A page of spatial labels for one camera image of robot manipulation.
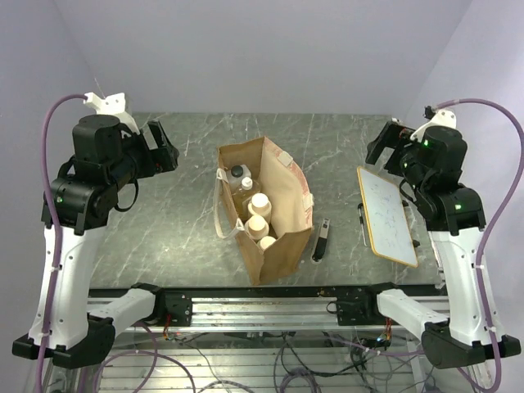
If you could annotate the pale green bottle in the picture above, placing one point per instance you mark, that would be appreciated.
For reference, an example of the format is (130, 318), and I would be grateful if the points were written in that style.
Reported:
(265, 242)

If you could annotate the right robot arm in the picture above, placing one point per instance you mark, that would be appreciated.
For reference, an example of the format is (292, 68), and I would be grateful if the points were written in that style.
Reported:
(430, 161)

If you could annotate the cream bottle beige cap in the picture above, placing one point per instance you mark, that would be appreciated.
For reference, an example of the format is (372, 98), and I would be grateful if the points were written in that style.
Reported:
(260, 204)

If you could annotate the brown canvas tote bag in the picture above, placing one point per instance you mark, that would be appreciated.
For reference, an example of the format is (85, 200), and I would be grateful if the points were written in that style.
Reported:
(284, 183)

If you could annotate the white jug black cap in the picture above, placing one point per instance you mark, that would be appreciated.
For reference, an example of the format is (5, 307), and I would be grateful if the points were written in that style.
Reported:
(236, 174)

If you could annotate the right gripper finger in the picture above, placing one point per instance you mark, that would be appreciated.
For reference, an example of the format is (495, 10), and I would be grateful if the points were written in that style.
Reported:
(397, 124)
(386, 138)

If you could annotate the small whiteboard yellow frame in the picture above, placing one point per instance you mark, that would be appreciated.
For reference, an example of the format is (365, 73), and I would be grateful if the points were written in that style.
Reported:
(388, 230)

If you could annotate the amber bottle white cap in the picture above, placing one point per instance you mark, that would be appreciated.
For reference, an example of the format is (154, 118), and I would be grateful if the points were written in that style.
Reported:
(243, 193)

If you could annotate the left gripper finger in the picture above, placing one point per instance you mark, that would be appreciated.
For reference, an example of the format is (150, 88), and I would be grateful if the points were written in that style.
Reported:
(159, 135)
(171, 159)

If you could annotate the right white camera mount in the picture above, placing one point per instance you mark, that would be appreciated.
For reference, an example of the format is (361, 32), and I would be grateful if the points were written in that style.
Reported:
(434, 117)

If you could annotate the aluminium mounting rail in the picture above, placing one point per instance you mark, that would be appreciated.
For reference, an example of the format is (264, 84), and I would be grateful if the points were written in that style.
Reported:
(270, 314)

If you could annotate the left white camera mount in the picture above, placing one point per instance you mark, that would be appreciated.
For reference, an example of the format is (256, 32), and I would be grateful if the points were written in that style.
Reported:
(116, 105)

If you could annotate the black white utility knife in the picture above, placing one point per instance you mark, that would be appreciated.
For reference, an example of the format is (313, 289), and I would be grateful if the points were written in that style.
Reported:
(321, 243)

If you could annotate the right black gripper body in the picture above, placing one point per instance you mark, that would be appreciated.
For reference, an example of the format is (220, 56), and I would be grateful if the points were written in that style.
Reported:
(404, 153)

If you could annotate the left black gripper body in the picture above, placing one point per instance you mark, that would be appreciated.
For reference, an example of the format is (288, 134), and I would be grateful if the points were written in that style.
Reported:
(151, 160)

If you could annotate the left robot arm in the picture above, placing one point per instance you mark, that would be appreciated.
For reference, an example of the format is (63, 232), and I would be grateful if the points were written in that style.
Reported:
(108, 155)

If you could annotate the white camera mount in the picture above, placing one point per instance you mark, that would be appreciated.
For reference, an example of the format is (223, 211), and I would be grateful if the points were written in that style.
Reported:
(434, 117)
(116, 105)

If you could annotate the black marker pen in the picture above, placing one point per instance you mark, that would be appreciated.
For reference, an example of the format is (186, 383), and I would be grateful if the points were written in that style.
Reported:
(360, 209)

